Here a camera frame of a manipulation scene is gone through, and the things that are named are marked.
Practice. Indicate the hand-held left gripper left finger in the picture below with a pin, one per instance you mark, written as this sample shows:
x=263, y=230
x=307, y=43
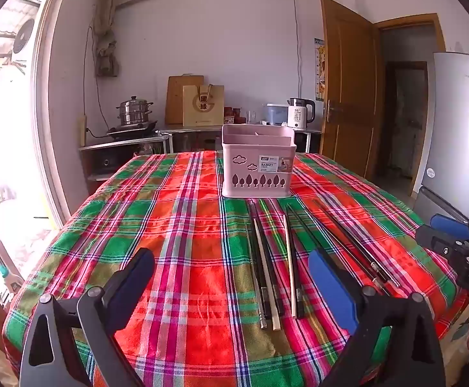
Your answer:
x=133, y=286

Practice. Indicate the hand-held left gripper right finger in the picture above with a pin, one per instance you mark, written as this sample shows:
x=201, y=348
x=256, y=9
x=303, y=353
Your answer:
x=331, y=286

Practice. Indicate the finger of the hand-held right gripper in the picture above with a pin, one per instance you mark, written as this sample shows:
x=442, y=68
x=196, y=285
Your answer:
x=436, y=241
x=452, y=226

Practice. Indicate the beige chopstick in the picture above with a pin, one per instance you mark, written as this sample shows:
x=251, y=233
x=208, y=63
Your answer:
x=266, y=282
x=289, y=266

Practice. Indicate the pink utensil basket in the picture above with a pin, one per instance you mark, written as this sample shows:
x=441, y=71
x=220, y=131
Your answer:
x=250, y=151

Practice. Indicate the white printed cloth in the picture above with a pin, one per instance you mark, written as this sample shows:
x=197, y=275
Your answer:
x=458, y=330

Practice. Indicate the plaid tablecloth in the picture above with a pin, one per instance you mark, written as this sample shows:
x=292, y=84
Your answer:
x=178, y=229

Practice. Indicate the silver refrigerator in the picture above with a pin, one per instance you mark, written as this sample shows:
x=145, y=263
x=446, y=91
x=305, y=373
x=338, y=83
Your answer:
x=460, y=121

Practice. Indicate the white teal bottle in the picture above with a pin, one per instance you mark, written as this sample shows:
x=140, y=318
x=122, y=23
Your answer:
x=10, y=277

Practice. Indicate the black kitchen appliance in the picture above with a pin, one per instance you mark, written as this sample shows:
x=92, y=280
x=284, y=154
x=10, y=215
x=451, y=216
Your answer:
x=109, y=164

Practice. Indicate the low side shelf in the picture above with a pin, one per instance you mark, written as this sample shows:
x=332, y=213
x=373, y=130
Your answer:
x=121, y=143

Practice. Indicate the beige power strip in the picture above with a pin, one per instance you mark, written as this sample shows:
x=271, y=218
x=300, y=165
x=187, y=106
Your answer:
x=83, y=131

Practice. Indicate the steel steamer pot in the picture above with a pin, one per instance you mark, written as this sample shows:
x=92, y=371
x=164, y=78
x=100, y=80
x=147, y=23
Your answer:
x=133, y=112

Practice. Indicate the white electric kettle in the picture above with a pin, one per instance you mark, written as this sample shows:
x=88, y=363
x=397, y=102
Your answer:
x=297, y=115

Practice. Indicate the clear plastic container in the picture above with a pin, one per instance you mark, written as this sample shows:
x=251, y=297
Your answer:
x=275, y=115

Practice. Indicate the drinking glass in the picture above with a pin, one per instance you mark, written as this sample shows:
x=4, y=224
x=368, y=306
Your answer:
x=251, y=117

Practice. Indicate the wooden door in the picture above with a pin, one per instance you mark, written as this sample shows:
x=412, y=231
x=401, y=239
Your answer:
x=351, y=68

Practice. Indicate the tan paper bag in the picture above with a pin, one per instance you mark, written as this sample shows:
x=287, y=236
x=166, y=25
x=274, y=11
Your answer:
x=202, y=107

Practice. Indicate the red jar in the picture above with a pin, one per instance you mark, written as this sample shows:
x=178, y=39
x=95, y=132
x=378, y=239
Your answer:
x=229, y=117
x=239, y=116

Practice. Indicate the wooden cutting board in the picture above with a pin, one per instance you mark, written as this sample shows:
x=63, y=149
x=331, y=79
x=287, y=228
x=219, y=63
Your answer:
x=174, y=96

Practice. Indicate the wrapped air conditioner pipe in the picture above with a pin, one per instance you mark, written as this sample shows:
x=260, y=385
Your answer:
x=106, y=32

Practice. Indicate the outdoor air conditioner unit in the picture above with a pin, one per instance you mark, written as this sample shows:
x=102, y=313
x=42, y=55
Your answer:
x=24, y=40

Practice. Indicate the white window frame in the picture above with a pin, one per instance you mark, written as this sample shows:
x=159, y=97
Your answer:
x=47, y=109

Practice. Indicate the wall poster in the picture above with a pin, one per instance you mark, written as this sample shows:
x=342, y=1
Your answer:
x=319, y=68

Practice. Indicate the wooden door frame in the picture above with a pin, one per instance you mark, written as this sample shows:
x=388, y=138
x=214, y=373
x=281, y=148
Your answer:
x=408, y=18

